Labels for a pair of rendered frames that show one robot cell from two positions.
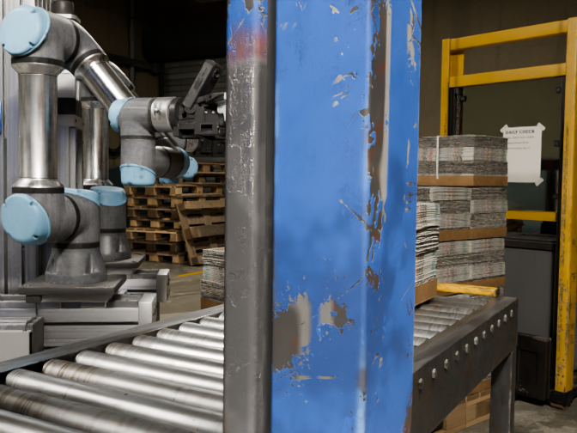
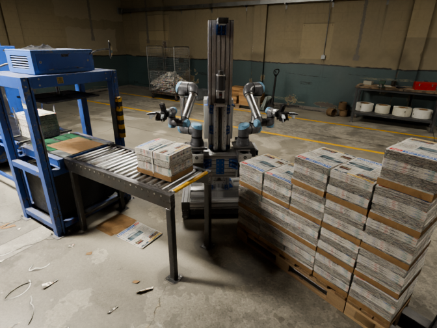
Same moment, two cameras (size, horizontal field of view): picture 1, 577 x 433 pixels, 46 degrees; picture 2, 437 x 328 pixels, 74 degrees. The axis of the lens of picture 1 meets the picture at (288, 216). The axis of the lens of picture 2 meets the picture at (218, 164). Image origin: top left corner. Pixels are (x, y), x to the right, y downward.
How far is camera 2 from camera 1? 3.26 m
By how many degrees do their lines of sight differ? 91
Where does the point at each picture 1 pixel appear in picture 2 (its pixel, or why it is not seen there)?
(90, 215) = (192, 130)
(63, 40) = (182, 90)
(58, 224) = (182, 131)
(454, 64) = not seen: outside the picture
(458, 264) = (352, 224)
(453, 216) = (349, 193)
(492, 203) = (400, 205)
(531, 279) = not seen: outside the picture
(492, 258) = (395, 243)
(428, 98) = not seen: outside the picture
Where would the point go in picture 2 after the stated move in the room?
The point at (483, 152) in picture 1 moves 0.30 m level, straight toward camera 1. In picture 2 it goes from (398, 164) to (340, 157)
